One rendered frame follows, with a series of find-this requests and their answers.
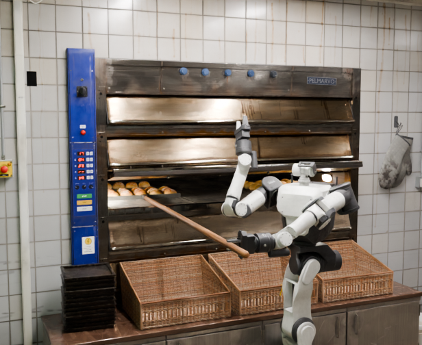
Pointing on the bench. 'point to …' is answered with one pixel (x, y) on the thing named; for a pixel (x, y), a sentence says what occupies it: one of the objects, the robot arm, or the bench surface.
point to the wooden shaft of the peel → (201, 228)
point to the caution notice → (88, 245)
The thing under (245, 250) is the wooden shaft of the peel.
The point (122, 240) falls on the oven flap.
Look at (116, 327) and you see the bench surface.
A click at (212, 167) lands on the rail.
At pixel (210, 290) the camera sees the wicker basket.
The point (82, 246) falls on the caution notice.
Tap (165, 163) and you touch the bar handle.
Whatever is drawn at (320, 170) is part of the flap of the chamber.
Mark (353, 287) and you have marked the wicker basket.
